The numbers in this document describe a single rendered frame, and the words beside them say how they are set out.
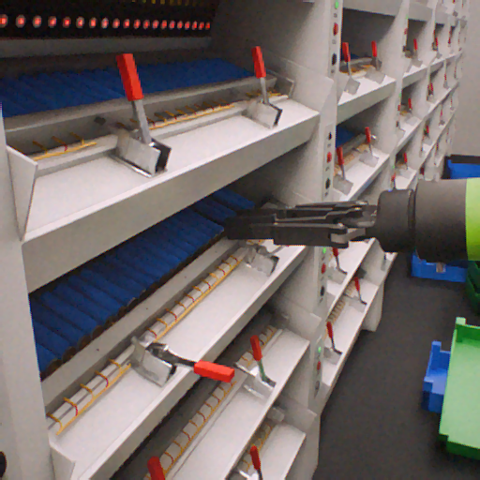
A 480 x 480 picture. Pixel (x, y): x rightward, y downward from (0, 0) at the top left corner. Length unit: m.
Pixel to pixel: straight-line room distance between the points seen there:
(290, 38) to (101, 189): 0.52
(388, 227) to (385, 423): 0.81
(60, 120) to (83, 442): 0.25
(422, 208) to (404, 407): 0.88
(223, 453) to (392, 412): 0.75
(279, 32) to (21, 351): 0.65
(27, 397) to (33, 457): 0.04
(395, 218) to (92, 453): 0.39
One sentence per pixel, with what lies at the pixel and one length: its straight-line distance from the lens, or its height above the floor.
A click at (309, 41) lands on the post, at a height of 0.84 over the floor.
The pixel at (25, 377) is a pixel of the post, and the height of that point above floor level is 0.65.
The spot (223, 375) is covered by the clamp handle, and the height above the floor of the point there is 0.57.
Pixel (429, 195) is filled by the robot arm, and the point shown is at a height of 0.68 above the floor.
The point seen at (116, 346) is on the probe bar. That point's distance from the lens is 0.53.
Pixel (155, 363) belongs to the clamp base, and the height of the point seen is 0.56.
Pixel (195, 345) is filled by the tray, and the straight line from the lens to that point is 0.59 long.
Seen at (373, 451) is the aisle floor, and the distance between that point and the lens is 1.32.
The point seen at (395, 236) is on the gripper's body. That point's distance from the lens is 0.65.
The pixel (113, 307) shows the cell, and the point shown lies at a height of 0.59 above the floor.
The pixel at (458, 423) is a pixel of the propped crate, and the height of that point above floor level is 0.04.
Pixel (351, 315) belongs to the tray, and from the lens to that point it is 1.49.
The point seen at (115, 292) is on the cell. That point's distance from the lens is 0.59.
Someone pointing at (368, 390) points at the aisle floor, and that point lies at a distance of 1.50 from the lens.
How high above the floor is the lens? 0.85
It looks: 20 degrees down
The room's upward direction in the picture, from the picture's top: straight up
